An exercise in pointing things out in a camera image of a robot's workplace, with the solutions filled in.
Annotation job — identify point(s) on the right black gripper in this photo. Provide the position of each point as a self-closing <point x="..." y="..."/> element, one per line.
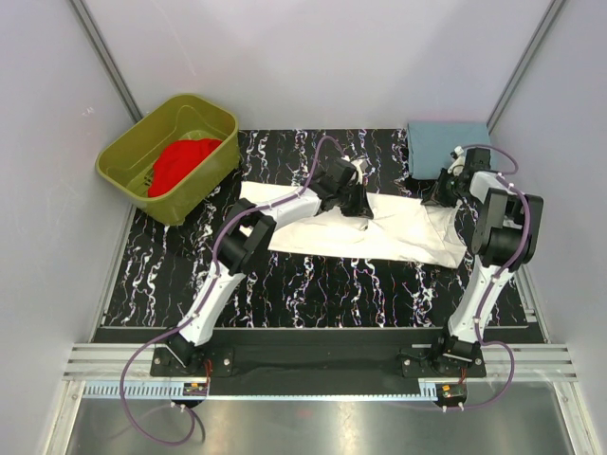
<point x="435" y="196"/>

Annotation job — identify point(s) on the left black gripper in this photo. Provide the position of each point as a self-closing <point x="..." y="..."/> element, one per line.
<point x="360" y="208"/>

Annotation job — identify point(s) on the white printed t shirt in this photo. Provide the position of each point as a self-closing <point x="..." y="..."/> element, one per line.
<point x="402" y="229"/>

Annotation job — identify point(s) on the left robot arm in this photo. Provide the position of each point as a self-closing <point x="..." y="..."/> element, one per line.
<point x="244" y="237"/>

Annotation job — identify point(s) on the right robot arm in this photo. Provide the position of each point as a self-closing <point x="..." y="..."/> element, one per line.
<point x="505" y="238"/>

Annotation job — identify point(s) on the folded blue t shirt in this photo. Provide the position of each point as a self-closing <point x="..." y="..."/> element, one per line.
<point x="430" y="144"/>

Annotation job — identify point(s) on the black marble pattern mat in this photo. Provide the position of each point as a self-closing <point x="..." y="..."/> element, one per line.
<point x="162" y="268"/>

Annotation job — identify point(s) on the red t shirt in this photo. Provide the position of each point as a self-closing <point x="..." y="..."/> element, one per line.
<point x="180" y="163"/>

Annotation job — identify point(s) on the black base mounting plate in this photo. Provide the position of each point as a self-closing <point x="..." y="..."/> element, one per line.
<point x="411" y="352"/>

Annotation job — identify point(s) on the olive green plastic basket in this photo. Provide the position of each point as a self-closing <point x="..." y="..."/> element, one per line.
<point x="137" y="161"/>

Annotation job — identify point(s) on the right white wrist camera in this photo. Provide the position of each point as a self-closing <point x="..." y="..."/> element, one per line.
<point x="458" y="156"/>

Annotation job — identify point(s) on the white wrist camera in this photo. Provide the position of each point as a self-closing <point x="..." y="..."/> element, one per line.
<point x="361" y="164"/>
<point x="458" y="156"/>

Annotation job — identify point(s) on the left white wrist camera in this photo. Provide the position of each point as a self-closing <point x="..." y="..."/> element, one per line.
<point x="361" y="164"/>

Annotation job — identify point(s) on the slotted grey cable duct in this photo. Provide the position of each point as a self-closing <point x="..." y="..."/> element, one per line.
<point x="267" y="391"/>

